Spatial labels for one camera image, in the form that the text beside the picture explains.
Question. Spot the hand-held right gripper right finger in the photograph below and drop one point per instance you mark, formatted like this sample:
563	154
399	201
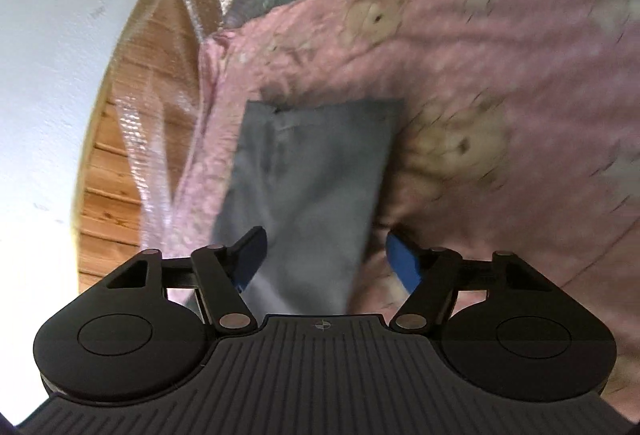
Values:
403	265

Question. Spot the pink bear print blanket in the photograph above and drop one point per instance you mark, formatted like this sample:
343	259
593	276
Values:
500	65

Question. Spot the clear bubble wrap sheet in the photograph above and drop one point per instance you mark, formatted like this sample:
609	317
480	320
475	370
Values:
165	80

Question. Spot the grey pants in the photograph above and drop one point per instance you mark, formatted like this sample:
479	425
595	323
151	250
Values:
310	180

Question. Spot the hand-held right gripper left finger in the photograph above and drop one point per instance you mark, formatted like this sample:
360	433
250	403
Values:
251	256

